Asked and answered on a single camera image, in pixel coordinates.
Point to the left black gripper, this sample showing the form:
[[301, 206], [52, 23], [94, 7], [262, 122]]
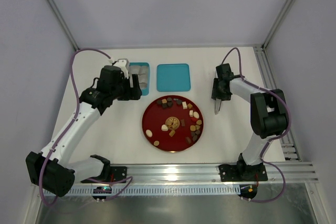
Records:
[[134, 87]]

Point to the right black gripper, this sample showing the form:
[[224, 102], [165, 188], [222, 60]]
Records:
[[218, 95]]

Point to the teal chocolate box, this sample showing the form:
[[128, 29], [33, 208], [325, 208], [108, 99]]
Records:
[[142, 70]]

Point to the white heart chocolate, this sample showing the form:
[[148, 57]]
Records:
[[164, 128]]

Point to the tan caramel square chocolate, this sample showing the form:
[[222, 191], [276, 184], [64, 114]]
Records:
[[172, 133]]

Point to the metal tongs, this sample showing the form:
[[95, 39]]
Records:
[[217, 107]]

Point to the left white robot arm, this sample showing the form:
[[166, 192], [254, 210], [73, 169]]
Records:
[[50, 169]]

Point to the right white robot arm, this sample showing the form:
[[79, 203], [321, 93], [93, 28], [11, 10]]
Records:
[[268, 118]]

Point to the white oval chocolate right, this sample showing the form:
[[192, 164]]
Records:
[[196, 115]]

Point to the white oval chocolate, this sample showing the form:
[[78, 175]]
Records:
[[196, 115], [149, 133]]

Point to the cream rectangular chocolate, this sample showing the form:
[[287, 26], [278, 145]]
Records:
[[184, 105]]

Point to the brown striped chocolate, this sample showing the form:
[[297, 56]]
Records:
[[188, 140]]

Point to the teal box lid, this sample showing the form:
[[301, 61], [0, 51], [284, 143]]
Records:
[[173, 77]]

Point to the round red lacquer tray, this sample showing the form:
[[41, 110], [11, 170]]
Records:
[[175, 118]]

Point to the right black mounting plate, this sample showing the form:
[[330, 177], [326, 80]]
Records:
[[242, 173]]

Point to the black mounting plate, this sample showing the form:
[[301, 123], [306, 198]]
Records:
[[242, 173], [109, 174]]

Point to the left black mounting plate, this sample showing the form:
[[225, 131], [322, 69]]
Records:
[[109, 174]]

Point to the white slotted cable duct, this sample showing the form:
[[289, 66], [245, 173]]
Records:
[[154, 190]]

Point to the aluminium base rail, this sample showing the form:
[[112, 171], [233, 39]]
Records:
[[294, 172]]

